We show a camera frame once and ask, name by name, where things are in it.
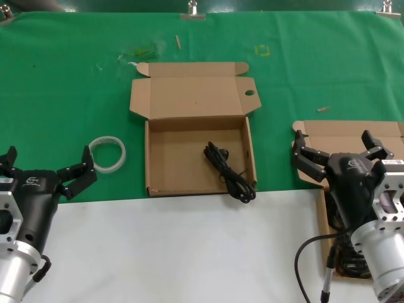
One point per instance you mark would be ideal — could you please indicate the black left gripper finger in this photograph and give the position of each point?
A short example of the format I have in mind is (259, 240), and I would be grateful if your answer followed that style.
(80, 178)
(9, 159)

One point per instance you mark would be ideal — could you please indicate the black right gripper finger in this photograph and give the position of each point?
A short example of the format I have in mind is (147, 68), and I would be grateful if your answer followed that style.
(377, 151)
(311, 162)

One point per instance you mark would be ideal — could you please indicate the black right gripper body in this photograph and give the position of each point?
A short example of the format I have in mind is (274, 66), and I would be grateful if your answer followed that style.
(353, 186)

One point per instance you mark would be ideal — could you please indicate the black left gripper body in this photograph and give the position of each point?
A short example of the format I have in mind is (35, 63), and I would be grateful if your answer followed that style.
(38, 202)

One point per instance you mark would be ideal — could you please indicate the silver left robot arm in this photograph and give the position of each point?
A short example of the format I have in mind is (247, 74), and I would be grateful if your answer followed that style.
(12, 274)

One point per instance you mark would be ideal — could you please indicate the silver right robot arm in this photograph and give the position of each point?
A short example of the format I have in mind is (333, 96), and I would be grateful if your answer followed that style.
(385, 252)

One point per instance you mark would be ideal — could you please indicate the open cardboard box with hole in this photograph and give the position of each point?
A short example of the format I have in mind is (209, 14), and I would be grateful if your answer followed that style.
(189, 94)

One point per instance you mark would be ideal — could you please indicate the clear tape roll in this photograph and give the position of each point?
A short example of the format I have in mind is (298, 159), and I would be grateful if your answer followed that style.
(109, 169)

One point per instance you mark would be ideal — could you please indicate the small wood chip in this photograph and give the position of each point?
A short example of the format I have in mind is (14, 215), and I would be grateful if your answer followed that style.
(323, 109)

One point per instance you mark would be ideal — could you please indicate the green table cloth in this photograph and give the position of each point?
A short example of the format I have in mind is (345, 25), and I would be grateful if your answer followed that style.
(47, 94)

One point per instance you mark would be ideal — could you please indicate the silver binder clip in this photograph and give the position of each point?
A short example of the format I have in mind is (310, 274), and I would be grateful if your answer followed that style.
(389, 14)
(192, 15)
(4, 12)

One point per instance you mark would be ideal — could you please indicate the torn clear plastic scrap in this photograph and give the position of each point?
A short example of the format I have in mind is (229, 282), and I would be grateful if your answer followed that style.
(143, 50)

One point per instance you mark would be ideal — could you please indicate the thin wooden stick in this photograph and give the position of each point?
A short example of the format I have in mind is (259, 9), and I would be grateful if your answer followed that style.
(178, 42)

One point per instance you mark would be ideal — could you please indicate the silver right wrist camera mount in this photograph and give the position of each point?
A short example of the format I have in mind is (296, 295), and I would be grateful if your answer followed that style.
(391, 176)

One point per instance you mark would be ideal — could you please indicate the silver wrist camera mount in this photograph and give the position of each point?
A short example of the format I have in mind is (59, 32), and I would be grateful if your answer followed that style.
(8, 202)
(391, 176)

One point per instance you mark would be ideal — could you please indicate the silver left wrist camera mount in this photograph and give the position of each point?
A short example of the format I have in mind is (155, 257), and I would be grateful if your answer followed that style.
(8, 202)

